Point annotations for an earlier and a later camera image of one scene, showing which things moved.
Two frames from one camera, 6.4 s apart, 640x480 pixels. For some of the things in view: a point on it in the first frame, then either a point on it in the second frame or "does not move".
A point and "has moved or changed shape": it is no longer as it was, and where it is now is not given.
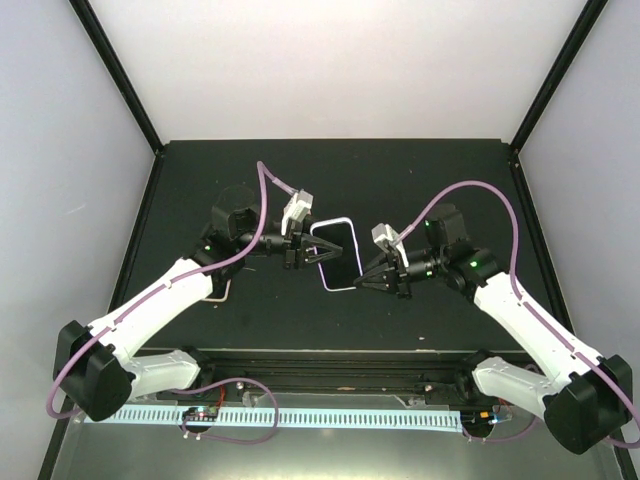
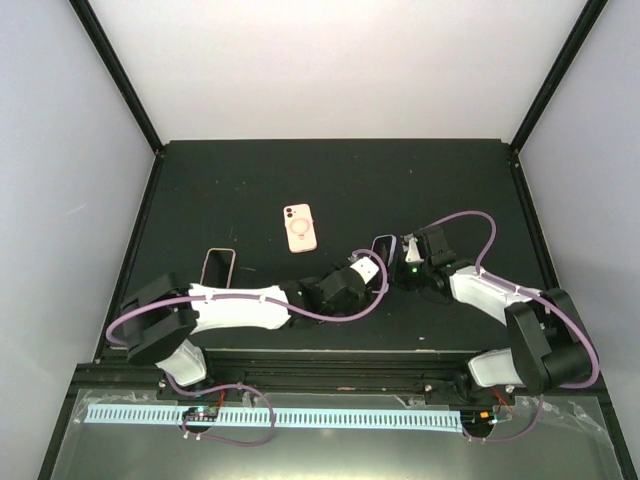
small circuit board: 201,414 does not move
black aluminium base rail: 331,373 does not move
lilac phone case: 342,272 has moved or changed shape
